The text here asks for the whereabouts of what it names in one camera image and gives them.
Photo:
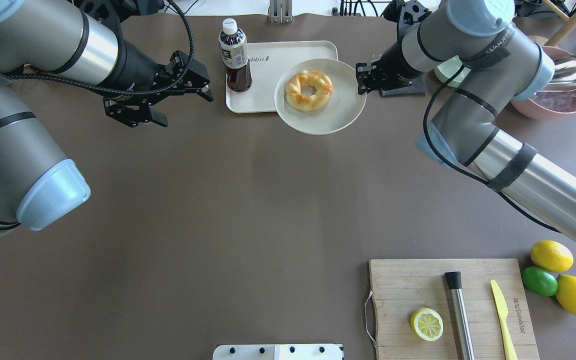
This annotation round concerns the grey-white plate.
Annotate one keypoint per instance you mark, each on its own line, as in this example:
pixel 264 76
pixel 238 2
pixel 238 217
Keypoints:
pixel 341 111

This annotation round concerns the yellow lemon far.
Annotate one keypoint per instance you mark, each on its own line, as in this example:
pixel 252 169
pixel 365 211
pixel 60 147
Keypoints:
pixel 552 256

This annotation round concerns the pink ice bowl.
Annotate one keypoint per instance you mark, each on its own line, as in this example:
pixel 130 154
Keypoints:
pixel 547 105

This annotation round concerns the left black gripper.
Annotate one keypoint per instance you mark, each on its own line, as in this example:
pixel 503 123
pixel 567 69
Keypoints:
pixel 138 66

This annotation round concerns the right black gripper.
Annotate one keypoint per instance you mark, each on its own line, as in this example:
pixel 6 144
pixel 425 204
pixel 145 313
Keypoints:
pixel 391 60

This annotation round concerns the mint green bowl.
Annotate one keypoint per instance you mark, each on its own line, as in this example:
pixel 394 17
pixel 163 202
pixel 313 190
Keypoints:
pixel 449 68

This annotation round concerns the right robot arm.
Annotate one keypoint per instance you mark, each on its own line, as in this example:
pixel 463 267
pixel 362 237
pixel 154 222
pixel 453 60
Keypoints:
pixel 504 65

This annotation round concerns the wooden cutting board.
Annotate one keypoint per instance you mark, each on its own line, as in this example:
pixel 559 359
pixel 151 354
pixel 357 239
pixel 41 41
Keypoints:
pixel 402 286

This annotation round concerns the steel ice scoop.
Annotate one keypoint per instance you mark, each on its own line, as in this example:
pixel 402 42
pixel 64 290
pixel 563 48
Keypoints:
pixel 564 77

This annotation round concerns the cream rabbit tray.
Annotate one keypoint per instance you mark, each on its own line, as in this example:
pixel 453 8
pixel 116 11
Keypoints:
pixel 269 61

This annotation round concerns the tea bottle on tray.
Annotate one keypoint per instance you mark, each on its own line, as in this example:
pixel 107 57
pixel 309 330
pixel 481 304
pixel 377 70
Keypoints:
pixel 234 47

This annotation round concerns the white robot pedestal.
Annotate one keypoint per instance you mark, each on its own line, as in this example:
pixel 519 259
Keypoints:
pixel 295 351

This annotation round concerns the half lemon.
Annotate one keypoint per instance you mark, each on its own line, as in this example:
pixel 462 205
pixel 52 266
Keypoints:
pixel 427 324

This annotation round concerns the lime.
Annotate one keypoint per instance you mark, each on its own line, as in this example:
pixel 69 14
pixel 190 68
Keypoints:
pixel 539 281

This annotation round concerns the wooden mug tree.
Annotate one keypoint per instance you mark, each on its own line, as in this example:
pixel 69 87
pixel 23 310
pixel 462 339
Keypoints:
pixel 568 25

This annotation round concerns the glazed twisted donut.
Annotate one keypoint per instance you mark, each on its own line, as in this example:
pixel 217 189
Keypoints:
pixel 309 90

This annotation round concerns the yellow plastic knife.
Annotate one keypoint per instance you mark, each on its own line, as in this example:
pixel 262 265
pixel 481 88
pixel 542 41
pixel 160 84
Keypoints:
pixel 502 314

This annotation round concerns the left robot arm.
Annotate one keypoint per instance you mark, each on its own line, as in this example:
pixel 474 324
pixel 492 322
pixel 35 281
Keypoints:
pixel 78 43

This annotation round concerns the grey folded cloth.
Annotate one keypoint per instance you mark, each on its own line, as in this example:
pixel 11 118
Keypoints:
pixel 408 89

